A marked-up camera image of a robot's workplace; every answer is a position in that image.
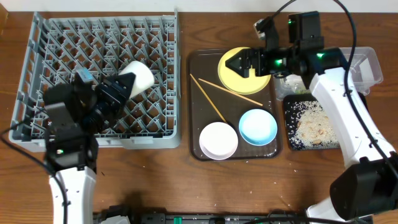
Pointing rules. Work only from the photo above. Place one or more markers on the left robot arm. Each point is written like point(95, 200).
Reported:
point(78, 111)

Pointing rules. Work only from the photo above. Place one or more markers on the clear plastic bin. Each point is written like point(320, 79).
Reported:
point(365, 69)

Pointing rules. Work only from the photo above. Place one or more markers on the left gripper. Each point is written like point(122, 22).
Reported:
point(106, 94)

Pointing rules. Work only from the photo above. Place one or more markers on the grey dish rack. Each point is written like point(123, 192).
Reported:
point(58, 47)

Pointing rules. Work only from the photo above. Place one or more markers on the light blue bowl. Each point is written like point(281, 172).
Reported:
point(258, 127)

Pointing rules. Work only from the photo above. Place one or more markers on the black waste tray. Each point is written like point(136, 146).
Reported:
point(292, 124)

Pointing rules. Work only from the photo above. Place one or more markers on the white napkin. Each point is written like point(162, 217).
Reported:
point(294, 83)

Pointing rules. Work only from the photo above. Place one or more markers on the white paper cup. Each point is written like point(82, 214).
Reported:
point(144, 78)

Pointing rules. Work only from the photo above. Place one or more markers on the rice food waste pile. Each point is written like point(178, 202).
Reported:
point(314, 127)

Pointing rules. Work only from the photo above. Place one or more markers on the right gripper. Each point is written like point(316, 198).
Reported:
point(248, 56)

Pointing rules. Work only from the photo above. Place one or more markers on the yellow plate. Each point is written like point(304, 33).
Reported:
point(236, 83)

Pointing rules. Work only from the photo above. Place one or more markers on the white pink bowl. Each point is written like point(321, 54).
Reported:
point(218, 141)

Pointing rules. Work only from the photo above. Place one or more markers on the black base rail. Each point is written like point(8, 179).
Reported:
point(161, 216)

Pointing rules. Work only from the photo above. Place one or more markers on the dark brown serving tray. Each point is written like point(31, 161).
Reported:
point(231, 117)

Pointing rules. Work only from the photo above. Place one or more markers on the short wooden chopstick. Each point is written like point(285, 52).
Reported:
point(208, 98)

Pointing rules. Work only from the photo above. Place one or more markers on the long wooden chopstick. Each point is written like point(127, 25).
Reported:
point(231, 92)

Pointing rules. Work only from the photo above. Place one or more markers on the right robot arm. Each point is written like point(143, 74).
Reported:
point(369, 183)

